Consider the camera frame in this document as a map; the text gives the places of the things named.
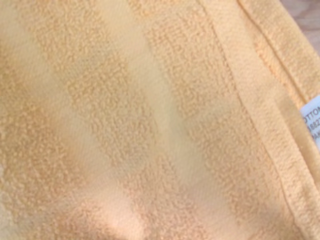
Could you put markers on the yellow terry cloth towel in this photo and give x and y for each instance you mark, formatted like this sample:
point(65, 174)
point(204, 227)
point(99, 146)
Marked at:
point(150, 120)

